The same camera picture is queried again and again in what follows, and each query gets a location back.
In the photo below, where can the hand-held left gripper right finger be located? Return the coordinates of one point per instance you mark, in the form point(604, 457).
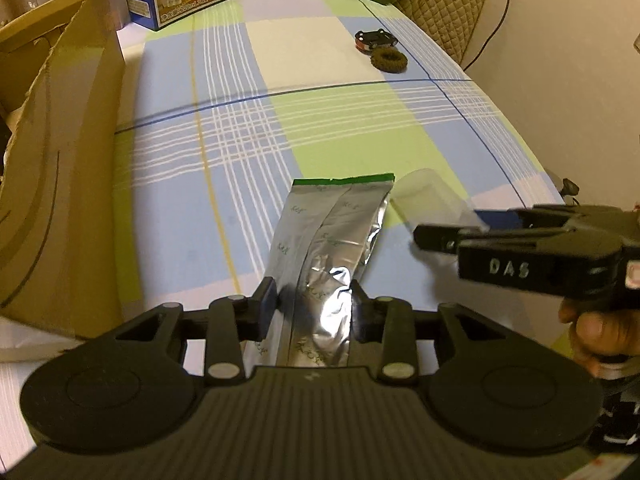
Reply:
point(357, 310)

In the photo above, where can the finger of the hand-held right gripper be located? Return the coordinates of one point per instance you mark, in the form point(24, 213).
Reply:
point(530, 217)
point(440, 239)

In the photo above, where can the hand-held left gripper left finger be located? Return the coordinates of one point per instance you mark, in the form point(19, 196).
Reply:
point(270, 300)

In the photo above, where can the clear plastic bag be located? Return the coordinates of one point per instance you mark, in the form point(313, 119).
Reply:
point(430, 195)

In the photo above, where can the silver foil bag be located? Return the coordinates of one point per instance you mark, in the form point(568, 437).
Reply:
point(325, 240)

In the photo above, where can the cardboard box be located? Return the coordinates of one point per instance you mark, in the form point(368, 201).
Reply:
point(55, 185)

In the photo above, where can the person's right hand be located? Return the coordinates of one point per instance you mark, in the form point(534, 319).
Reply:
point(595, 330)

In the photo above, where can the small metal knob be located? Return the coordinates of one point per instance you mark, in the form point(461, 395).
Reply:
point(570, 189)

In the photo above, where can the checked tablecloth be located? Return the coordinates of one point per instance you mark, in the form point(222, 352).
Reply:
point(325, 120)

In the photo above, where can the brown hair scrunchie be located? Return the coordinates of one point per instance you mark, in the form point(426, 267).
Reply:
point(389, 60)

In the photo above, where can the small toy car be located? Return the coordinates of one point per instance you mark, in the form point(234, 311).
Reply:
point(374, 39)

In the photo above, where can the chair with quilted cover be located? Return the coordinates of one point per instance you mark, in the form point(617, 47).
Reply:
point(445, 5)

